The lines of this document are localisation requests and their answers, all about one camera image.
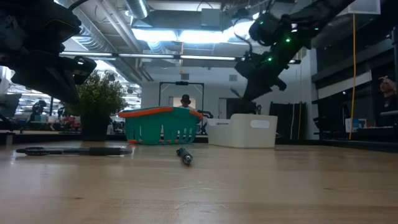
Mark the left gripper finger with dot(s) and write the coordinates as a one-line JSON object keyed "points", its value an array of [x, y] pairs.
{"points": [[56, 88]]}

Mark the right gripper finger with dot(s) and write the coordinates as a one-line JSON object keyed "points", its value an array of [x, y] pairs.
{"points": [[256, 90]]}

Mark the black click pen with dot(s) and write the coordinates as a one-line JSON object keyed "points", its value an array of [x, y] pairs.
{"points": [[186, 157], [77, 151], [235, 92]]}

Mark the white plastic bin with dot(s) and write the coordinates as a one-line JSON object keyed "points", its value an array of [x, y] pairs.
{"points": [[239, 133]]}

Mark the teal basket with orange rim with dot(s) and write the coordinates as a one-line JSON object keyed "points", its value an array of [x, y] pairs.
{"points": [[149, 127]]}

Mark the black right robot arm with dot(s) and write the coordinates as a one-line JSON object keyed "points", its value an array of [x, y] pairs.
{"points": [[311, 15]]}

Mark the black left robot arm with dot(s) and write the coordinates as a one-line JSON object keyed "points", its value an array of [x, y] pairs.
{"points": [[31, 25]]}

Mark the potted green plant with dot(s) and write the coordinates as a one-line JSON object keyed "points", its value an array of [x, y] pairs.
{"points": [[96, 96]]}

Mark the person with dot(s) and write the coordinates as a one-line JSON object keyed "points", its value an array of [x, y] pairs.
{"points": [[186, 100], [387, 88]]}

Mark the long strip light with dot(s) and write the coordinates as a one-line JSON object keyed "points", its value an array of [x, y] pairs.
{"points": [[146, 56]]}

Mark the white blue carton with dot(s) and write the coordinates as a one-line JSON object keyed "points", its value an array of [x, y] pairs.
{"points": [[354, 124]]}

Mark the black standing desk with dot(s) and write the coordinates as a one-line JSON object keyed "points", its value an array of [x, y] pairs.
{"points": [[357, 133]]}

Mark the black wall panels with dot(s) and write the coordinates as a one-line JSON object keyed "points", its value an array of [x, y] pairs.
{"points": [[286, 121]]}

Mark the black background rig frame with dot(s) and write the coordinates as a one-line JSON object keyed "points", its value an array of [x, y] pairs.
{"points": [[182, 83]]}

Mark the silver ventilation duct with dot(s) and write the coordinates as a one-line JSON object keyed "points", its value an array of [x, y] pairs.
{"points": [[138, 7]]}

